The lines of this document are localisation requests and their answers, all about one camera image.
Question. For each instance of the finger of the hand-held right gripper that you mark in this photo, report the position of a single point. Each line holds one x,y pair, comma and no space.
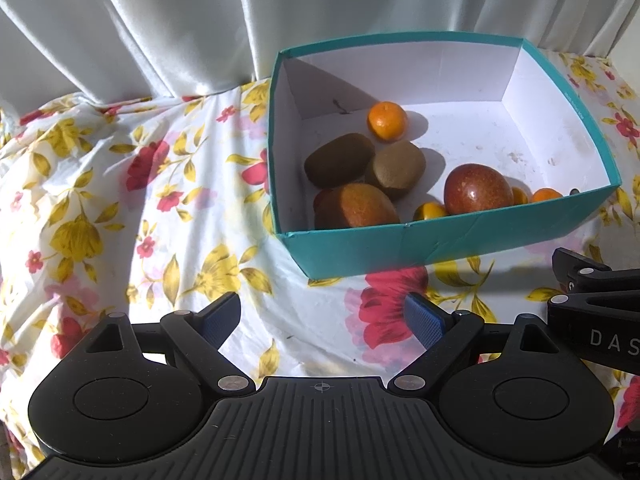
582,265

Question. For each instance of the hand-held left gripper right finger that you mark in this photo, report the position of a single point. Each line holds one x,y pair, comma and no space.
425,317

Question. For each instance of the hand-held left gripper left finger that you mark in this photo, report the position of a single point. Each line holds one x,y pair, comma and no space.
220,317

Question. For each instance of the orange mandarin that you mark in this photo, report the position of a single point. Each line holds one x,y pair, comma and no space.
429,211
546,194
519,196
386,121

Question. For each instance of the teal cardboard box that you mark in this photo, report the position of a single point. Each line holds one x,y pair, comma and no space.
500,235

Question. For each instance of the red-brown mango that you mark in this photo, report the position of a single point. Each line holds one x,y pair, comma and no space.
356,207

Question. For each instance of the red speckled apple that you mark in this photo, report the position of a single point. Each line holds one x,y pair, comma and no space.
472,190

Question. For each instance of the brown kiwi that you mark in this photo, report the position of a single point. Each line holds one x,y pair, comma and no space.
340,160
397,167

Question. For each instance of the floral printed cloth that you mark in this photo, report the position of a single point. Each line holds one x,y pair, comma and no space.
125,200

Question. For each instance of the white curtain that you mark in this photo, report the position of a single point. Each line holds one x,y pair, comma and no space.
200,20

